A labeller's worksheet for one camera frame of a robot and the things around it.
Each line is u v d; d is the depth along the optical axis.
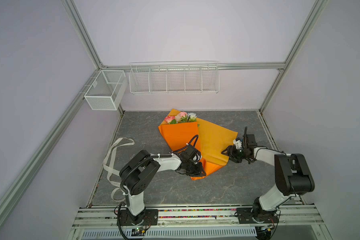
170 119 1.08
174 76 0.98
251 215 0.74
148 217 0.73
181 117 1.08
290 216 0.75
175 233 1.58
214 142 1.00
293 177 0.47
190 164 0.77
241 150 0.83
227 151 0.88
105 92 0.97
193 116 1.11
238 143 0.91
